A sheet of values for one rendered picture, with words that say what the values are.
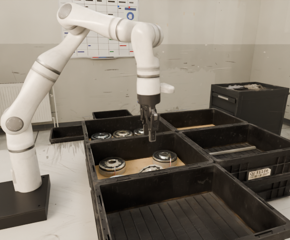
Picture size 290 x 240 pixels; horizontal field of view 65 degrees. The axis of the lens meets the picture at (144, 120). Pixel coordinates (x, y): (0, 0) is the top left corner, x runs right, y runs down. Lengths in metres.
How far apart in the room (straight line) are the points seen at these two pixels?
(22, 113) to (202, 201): 0.67
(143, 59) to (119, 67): 3.23
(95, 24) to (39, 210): 0.66
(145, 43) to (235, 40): 4.26
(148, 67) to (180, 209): 0.43
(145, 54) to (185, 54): 3.65
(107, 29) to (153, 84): 0.22
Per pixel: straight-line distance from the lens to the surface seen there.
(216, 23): 4.64
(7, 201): 1.03
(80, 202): 1.01
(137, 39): 0.68
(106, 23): 0.78
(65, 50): 0.91
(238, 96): 2.28
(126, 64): 3.94
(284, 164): 1.04
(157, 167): 0.83
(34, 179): 1.03
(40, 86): 0.89
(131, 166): 0.95
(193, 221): 0.72
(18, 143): 0.97
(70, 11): 0.88
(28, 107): 0.90
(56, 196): 1.07
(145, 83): 0.70
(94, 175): 0.72
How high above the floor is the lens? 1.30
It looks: 18 degrees down
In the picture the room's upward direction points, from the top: straight up
